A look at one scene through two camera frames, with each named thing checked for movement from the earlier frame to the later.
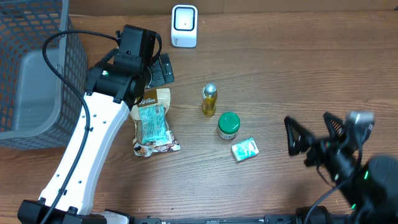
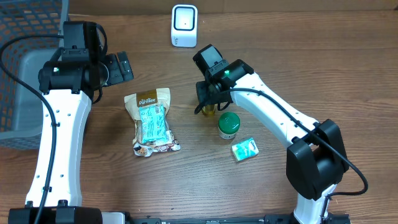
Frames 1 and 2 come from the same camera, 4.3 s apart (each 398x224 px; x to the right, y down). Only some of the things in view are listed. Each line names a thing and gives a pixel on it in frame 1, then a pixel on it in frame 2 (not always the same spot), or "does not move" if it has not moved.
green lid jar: (229, 124) does not move
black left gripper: (162, 76) → (118, 76)
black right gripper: (321, 146) → (204, 94)
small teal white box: (245, 150) does not move
